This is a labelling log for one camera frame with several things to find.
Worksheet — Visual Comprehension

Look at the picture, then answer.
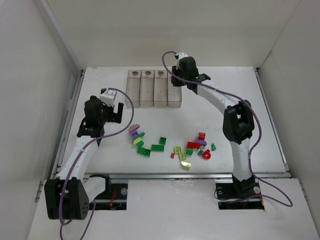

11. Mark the green square lego brick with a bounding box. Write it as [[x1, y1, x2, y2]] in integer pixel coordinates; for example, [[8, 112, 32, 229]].
[[137, 147, 145, 155]]

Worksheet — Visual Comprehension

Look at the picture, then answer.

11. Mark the green long lego brick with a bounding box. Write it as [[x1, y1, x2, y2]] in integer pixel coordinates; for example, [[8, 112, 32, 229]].
[[151, 144, 165, 152]]

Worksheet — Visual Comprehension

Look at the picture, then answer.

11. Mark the green small square lego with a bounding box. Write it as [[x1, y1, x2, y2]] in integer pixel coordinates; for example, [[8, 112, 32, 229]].
[[159, 137, 167, 145]]

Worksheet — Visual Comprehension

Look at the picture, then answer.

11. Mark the red large lego brick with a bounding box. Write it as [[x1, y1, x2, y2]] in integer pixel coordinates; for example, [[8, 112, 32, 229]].
[[187, 141, 201, 150]]

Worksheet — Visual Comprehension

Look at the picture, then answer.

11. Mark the purple lego brick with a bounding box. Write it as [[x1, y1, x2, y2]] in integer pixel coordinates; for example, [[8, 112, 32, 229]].
[[194, 139, 207, 147]]

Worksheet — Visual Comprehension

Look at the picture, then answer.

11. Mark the lime square lego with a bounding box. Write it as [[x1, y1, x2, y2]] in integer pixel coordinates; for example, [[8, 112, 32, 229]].
[[174, 146, 182, 154], [178, 152, 187, 161]]

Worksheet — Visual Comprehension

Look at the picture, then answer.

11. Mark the green cone lego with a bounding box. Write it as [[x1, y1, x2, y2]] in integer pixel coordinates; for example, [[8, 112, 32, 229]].
[[211, 143, 217, 151]]

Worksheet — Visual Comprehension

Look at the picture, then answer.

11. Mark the red ring lego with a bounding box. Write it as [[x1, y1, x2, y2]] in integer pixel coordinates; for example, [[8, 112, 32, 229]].
[[201, 149, 212, 160]]

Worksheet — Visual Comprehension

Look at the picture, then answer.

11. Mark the red arch lego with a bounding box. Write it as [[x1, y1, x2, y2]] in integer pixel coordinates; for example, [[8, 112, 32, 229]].
[[197, 132, 206, 141]]

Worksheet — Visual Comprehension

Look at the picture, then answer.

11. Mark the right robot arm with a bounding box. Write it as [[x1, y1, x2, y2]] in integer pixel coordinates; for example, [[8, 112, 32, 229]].
[[171, 52, 255, 193]]

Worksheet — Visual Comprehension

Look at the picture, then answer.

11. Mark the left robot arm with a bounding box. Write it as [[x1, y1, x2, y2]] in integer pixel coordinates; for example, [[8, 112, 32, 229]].
[[44, 90, 124, 220]]

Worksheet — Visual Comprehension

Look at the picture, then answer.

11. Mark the clear bin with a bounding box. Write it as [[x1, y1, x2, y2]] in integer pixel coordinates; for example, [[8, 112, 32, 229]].
[[139, 70, 155, 108], [126, 70, 141, 108], [167, 73, 182, 108], [153, 70, 168, 108]]

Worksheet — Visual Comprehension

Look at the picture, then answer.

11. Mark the purple flower lego piece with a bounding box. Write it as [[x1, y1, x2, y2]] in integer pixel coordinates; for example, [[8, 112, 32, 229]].
[[128, 124, 140, 140]]

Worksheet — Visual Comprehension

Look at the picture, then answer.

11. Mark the green round lego piece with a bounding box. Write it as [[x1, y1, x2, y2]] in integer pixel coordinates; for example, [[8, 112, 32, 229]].
[[135, 132, 145, 139]]

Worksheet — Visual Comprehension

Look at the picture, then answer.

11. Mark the yellow-green slope lego on green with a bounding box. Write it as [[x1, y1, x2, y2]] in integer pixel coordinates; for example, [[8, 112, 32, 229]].
[[133, 137, 144, 148]]

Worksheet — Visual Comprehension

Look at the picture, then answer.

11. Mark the lime slope lego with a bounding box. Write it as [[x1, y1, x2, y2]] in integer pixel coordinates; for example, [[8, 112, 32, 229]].
[[180, 161, 192, 171]]

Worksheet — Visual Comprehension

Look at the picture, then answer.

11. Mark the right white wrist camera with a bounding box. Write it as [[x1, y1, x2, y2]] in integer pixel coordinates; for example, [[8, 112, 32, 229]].
[[174, 52, 188, 69]]

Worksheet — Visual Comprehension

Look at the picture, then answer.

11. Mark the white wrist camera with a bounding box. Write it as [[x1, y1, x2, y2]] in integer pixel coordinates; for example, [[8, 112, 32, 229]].
[[99, 88, 117, 107], [174, 52, 188, 69]]

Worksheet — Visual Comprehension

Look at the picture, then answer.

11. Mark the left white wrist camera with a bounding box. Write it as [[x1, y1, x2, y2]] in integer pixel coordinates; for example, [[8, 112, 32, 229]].
[[99, 88, 117, 107]]

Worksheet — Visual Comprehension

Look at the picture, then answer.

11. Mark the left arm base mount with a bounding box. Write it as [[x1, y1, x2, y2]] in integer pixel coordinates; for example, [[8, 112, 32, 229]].
[[94, 179, 129, 211]]

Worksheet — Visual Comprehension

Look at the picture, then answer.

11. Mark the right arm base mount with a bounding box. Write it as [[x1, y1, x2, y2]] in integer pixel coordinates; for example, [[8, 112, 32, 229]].
[[214, 182, 265, 210]]

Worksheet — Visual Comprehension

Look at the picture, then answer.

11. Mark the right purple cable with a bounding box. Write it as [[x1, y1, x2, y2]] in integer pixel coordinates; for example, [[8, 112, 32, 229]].
[[161, 50, 294, 208]]

